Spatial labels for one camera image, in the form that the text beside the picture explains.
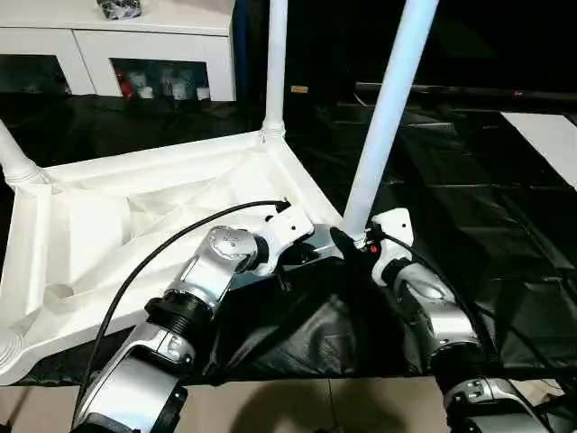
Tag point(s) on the white plastic table leg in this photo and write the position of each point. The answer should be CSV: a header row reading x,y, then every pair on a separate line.
x,y
15,158
276,63
392,113
11,354

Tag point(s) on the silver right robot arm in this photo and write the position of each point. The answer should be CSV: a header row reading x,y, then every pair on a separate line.
x,y
437,306

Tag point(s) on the black work mat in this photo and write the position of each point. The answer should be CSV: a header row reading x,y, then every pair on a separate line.
x,y
360,325

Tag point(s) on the small tan label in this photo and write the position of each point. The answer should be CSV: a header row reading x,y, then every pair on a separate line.
x,y
299,89

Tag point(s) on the small white jar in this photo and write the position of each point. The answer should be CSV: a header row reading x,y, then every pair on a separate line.
x,y
145,93
203,94

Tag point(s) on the white flat board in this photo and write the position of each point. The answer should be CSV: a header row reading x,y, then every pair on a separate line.
x,y
545,140

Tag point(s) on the blue vertical panel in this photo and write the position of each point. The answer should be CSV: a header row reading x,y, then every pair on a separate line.
x,y
241,45

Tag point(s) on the small red bottle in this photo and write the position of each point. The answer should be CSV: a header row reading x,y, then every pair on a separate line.
x,y
124,85

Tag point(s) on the white glass-door cabinet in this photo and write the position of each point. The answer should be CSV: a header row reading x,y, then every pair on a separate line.
x,y
135,40

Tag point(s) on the grey glossy object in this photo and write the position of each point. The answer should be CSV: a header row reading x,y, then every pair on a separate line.
x,y
121,9

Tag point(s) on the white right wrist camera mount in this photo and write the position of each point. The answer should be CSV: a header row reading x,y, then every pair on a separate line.
x,y
396,225

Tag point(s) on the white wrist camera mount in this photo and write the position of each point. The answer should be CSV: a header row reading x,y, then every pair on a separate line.
x,y
288,225
396,225

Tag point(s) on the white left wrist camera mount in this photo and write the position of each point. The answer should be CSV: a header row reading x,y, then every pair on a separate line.
x,y
288,225

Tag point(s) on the black metal rail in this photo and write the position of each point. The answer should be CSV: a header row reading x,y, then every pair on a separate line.
x,y
473,92

